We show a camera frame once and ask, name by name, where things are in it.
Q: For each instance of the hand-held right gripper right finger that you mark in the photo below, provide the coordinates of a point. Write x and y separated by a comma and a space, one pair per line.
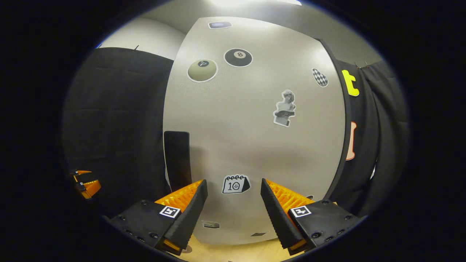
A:
276, 218

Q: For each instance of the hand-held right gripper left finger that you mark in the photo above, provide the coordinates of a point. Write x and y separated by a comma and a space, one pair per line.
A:
191, 218

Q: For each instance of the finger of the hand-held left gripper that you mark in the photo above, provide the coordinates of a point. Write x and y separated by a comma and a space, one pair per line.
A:
83, 176
91, 189

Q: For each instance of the grey cabinet door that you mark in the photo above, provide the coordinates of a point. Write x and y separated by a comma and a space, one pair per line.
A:
247, 127

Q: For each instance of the black backdrop cloth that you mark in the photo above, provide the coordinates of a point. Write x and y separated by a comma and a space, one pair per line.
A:
113, 120

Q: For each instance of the wide ceiling light panel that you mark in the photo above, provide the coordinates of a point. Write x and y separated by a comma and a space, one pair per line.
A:
255, 2

